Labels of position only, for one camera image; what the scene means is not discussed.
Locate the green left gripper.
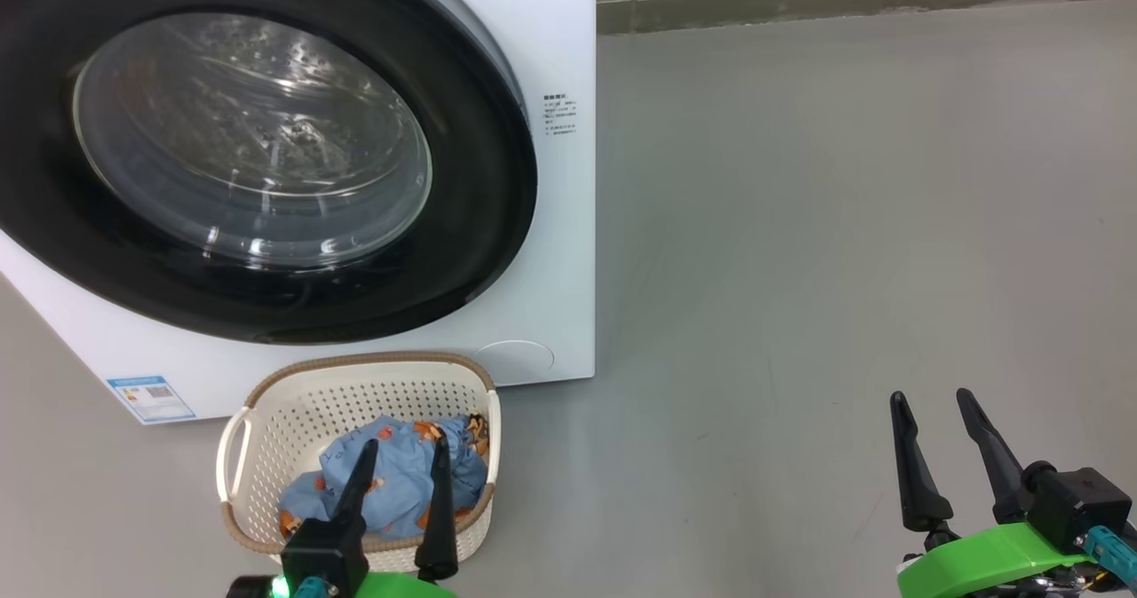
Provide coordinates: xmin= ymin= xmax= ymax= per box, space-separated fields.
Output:
xmin=333 ymin=437 xmax=460 ymax=598

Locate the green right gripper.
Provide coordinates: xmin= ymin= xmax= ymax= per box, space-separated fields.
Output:
xmin=890 ymin=387 xmax=1103 ymax=598

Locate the blue orange-print garment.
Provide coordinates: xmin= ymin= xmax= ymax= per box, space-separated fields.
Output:
xmin=278 ymin=413 xmax=491 ymax=541

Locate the black round glass washer door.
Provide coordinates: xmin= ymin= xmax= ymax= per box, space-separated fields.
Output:
xmin=0 ymin=0 xmax=539 ymax=347

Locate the cream perforated laundry basket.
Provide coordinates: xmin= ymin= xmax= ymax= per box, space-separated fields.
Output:
xmin=216 ymin=352 xmax=503 ymax=574

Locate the white front-load washing machine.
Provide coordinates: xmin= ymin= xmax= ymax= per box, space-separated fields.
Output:
xmin=0 ymin=0 xmax=596 ymax=426

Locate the round white filter cover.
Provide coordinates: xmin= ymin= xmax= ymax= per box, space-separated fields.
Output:
xmin=471 ymin=340 xmax=556 ymax=386

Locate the blue energy label sticker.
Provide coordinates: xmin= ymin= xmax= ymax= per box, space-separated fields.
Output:
xmin=107 ymin=374 xmax=196 ymax=424

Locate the printed text notice label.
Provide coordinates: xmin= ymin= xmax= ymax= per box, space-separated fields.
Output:
xmin=542 ymin=93 xmax=579 ymax=140

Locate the teal-plug right camera cable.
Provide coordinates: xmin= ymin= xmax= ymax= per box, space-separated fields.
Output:
xmin=1082 ymin=527 xmax=1137 ymax=590

